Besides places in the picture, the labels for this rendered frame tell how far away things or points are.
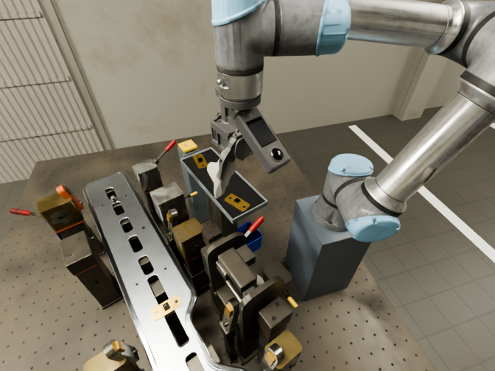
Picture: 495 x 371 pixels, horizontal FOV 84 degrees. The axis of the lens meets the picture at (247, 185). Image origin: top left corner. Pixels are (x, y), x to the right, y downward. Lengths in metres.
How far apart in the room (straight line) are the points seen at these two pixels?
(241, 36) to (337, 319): 1.06
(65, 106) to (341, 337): 2.66
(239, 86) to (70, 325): 1.15
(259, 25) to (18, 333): 1.34
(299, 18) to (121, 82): 2.46
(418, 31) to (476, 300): 2.07
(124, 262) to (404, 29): 0.97
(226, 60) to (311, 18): 0.13
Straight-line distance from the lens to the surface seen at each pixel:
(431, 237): 2.68
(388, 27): 0.63
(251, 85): 0.45
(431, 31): 0.68
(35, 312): 1.46
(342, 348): 1.20
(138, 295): 0.95
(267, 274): 0.83
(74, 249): 1.10
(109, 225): 1.15
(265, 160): 0.46
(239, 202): 0.88
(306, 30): 0.44
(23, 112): 3.04
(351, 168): 0.80
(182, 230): 0.94
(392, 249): 2.44
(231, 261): 0.73
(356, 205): 0.73
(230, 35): 0.42
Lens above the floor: 1.81
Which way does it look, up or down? 43 degrees down
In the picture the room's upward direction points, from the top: straight up
